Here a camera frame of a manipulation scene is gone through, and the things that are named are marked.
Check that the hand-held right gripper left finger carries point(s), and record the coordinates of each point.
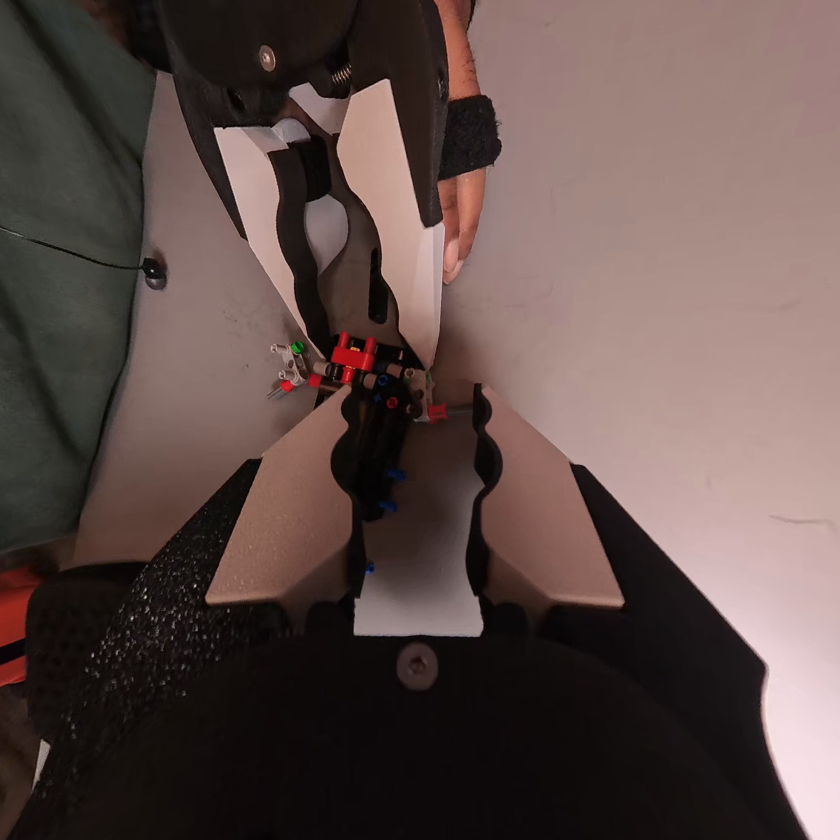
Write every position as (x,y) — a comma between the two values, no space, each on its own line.
(289,525)

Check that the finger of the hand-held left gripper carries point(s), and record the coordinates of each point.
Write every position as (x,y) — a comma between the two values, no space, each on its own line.
(253,197)
(394,216)

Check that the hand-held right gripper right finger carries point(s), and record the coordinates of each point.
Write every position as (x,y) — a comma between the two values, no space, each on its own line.
(551,525)

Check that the lego chassis assembly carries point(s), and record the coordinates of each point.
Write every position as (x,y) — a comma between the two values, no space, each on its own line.
(351,358)

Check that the person's left hand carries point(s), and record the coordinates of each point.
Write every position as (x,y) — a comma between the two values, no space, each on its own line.
(463,223)

